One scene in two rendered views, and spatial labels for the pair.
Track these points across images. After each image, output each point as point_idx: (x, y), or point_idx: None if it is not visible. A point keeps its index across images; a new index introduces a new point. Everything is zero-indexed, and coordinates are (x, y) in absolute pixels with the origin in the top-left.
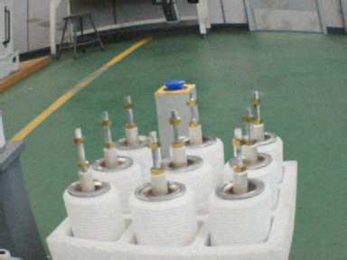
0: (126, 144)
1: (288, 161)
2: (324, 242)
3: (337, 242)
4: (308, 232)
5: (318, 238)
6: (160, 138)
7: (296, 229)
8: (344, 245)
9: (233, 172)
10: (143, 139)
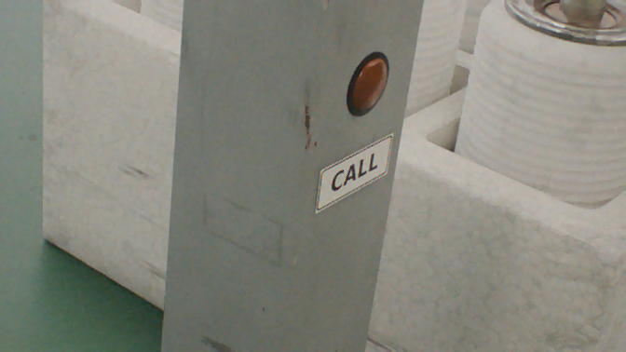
0: (607, 20)
1: (68, 0)
2: (40, 156)
3: (20, 136)
4: (13, 209)
5: (32, 175)
6: (397, 152)
7: (18, 240)
8: (23, 120)
9: None
10: (537, 10)
